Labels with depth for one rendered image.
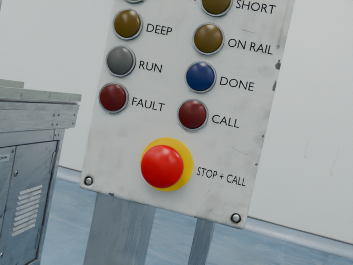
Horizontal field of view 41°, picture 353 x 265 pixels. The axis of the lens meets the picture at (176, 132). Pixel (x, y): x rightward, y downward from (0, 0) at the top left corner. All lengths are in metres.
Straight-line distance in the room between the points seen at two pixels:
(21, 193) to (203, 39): 1.52
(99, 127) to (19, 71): 4.20
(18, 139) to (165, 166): 1.36
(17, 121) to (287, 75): 2.62
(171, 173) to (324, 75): 3.46
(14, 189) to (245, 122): 1.48
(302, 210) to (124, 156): 3.48
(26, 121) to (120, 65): 1.25
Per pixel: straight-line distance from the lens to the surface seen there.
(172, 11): 0.47
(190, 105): 0.44
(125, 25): 0.47
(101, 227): 0.56
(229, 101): 0.45
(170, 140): 0.45
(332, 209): 3.91
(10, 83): 2.09
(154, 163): 0.43
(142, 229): 0.54
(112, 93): 0.46
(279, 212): 3.92
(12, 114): 1.61
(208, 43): 0.45
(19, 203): 1.91
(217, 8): 0.45
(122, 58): 0.46
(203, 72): 0.44
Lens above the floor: 0.95
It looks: 5 degrees down
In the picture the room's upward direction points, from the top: 12 degrees clockwise
